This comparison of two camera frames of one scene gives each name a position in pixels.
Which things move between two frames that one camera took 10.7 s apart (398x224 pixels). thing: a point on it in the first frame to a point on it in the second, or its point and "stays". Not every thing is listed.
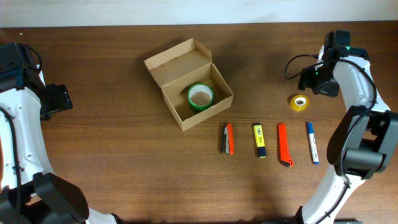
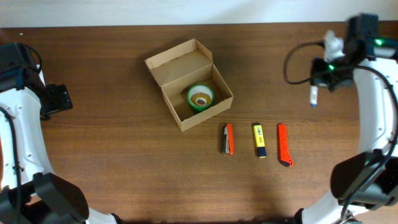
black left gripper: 60,98 stays
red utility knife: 283,153 stays
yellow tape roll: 299,102 to 200,96
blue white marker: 313,144 to 313,96
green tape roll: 201,96 stays
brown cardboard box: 178,69 stays
